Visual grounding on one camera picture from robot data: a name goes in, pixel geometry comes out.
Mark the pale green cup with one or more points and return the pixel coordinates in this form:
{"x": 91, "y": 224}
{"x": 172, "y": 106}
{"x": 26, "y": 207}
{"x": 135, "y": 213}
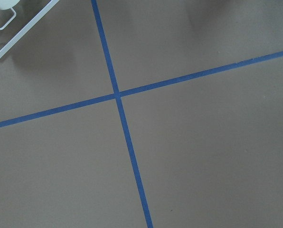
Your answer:
{"x": 7, "y": 4}

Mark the white wire cup rack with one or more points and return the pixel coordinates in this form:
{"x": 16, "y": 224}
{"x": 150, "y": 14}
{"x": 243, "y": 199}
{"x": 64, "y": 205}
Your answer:
{"x": 18, "y": 20}

